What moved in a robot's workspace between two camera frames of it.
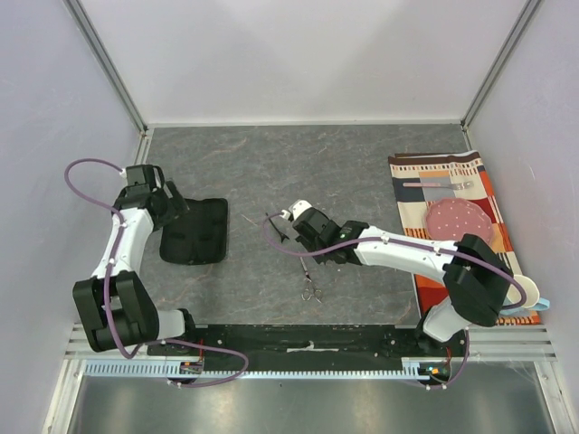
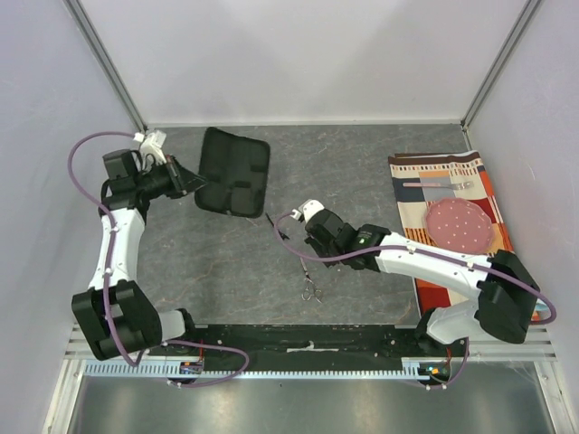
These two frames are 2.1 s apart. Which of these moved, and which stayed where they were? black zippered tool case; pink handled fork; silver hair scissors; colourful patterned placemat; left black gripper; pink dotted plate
Moved: black zippered tool case; left black gripper
Stayed: pink dotted plate; silver hair scissors; colourful patterned placemat; pink handled fork
